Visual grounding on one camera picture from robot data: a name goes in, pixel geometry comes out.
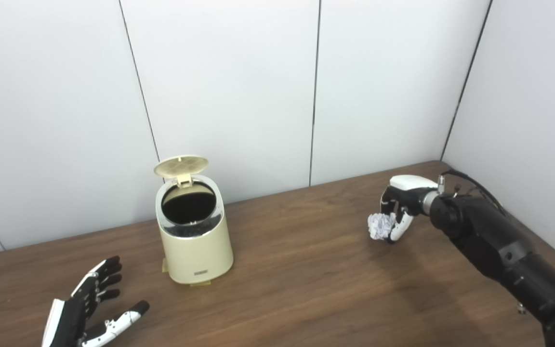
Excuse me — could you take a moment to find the cream-colored bin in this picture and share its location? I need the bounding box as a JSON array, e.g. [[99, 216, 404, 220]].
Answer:
[[155, 174, 234, 285]]

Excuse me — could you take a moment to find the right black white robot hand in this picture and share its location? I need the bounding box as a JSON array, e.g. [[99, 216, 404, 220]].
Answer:
[[380, 175, 439, 243]]

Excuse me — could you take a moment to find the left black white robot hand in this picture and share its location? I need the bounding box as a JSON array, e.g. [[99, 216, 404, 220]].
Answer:
[[41, 256, 150, 347]]

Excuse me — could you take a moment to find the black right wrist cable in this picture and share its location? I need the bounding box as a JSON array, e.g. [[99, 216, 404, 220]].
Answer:
[[439, 170, 507, 215]]

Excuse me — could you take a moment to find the white paper ball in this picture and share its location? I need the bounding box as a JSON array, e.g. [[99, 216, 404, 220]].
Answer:
[[368, 213, 397, 240]]

